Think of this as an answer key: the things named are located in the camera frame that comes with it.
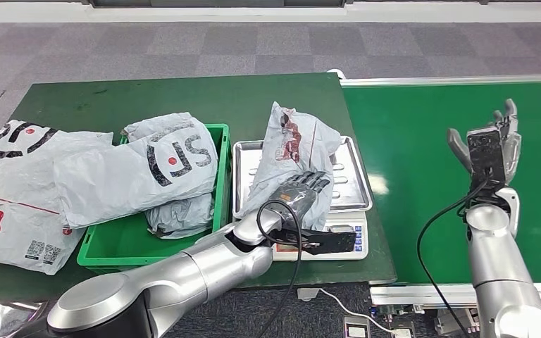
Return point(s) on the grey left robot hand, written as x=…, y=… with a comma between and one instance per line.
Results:
x=298, y=191

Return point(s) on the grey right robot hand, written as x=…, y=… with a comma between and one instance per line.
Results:
x=508, y=140

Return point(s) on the grey parcel bag red print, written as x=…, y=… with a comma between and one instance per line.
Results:
x=294, y=140

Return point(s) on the small grey parcel bag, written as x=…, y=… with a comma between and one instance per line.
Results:
x=177, y=217

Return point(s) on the grey parcel bag black print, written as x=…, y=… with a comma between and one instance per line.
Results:
x=121, y=182

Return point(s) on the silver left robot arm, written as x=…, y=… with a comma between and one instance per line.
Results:
x=182, y=275

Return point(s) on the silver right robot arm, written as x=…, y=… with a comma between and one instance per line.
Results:
x=499, y=270

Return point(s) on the green conveyor belt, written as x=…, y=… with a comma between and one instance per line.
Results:
x=415, y=186

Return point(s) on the steel weighing tray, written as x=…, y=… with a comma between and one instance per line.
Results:
x=350, y=186

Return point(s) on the white electronic scale base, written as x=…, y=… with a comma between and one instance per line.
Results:
x=354, y=255

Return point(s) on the small green circuit board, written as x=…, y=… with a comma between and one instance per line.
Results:
x=392, y=315

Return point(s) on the white plug adapter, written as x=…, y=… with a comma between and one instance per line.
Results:
x=401, y=334

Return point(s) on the green plastic crate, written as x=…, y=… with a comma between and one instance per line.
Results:
x=112, y=247

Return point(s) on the large flat grey mailer bag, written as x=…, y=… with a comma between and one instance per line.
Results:
x=9, y=196

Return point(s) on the shiny chrome round base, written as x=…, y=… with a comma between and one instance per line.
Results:
x=0, y=321

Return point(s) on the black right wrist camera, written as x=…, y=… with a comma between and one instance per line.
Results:
x=485, y=154

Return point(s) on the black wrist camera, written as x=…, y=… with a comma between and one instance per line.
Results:
x=331, y=241
x=485, y=154

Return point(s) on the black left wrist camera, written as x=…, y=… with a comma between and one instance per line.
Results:
x=331, y=241

